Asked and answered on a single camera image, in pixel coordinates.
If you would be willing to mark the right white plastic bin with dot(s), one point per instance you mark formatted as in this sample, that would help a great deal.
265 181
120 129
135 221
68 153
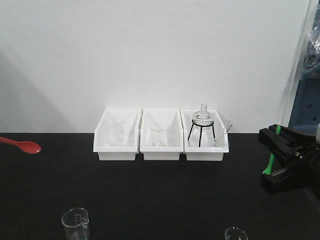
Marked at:
209 152

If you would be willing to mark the glass beaker in middle bin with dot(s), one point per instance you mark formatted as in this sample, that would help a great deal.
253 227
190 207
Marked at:
159 132

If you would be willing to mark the round glass flask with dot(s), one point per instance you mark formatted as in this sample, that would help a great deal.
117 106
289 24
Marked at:
203 117

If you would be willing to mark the glass beaker in left bin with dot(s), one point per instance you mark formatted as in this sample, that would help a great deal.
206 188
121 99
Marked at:
115 131

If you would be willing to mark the middle white plastic bin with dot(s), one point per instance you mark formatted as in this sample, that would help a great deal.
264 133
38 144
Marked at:
175 137

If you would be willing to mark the green plastic spoon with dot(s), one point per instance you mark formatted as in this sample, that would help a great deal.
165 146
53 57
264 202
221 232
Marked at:
268 169

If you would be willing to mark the black wire tripod stand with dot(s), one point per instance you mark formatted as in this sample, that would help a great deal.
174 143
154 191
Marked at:
201 134

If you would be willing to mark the blue equipment at right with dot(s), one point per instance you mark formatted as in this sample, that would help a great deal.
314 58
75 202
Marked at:
305 114

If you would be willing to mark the front right glass beaker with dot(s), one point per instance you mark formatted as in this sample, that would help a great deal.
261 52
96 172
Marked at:
235 233

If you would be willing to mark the red plastic spoon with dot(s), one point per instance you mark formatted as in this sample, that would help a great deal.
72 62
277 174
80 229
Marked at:
28 147

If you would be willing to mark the front left glass beaker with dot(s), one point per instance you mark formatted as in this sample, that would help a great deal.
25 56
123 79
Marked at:
76 224

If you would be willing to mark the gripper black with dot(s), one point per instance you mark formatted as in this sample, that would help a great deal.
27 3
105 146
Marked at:
302 152

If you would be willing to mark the left white plastic bin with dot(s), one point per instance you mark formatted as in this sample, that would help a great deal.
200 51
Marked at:
130 147

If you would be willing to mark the glass beaker in bin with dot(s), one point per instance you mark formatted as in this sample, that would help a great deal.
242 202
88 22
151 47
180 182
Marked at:
159 132
115 131

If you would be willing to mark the white plastic bin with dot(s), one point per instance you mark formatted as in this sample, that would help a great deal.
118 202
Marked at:
130 147
209 152
175 137

